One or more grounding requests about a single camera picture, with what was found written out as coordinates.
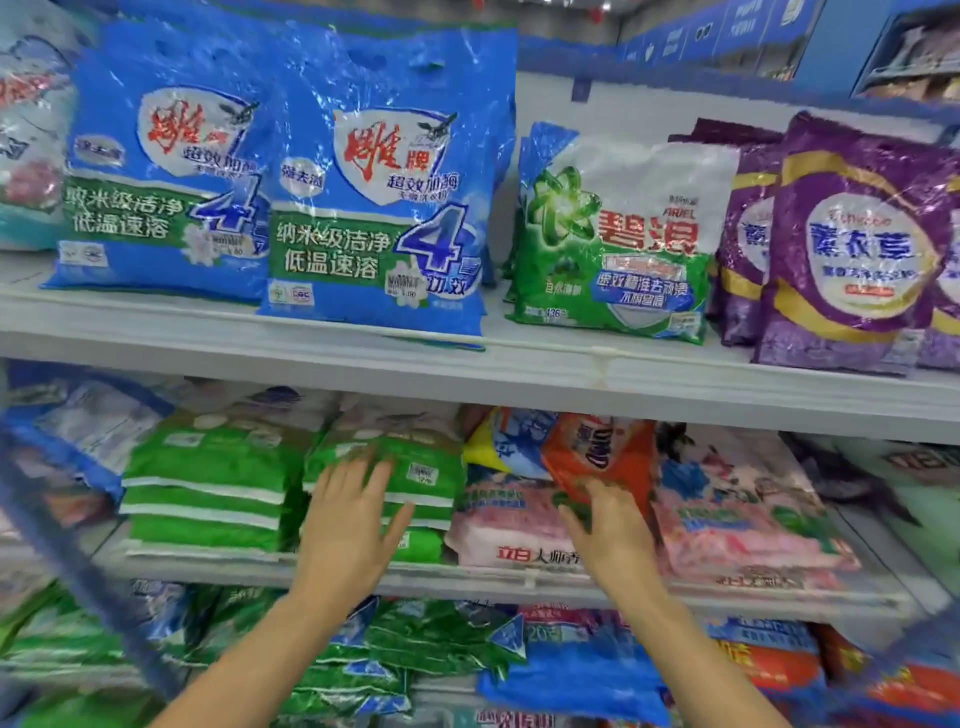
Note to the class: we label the pile of pink detergent bags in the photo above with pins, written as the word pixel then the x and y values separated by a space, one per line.
pixel 735 518

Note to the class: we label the blue wall sign band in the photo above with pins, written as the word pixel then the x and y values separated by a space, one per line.
pixel 720 30

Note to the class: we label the person's left hand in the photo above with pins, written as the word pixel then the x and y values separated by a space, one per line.
pixel 345 537

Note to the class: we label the white green detergent bag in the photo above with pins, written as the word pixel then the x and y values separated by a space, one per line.
pixel 615 240
pixel 413 458

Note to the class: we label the person's left forearm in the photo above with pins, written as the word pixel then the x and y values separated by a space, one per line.
pixel 263 668

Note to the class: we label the grey shelf with blue frame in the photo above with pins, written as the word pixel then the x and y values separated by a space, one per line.
pixel 600 383

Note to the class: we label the person's right hand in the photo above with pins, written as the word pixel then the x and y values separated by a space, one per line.
pixel 615 537

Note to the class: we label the purple detergent bag gold oval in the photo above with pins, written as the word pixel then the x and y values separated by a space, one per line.
pixel 743 248
pixel 855 255

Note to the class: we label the plain blue detergent bag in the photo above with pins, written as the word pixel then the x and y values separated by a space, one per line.
pixel 593 668

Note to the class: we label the person's right forearm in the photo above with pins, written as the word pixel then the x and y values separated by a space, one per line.
pixel 698 660

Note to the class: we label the stack of green bags below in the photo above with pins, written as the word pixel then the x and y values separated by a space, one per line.
pixel 225 473

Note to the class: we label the wall rack with pink goods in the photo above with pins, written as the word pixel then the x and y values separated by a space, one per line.
pixel 918 60

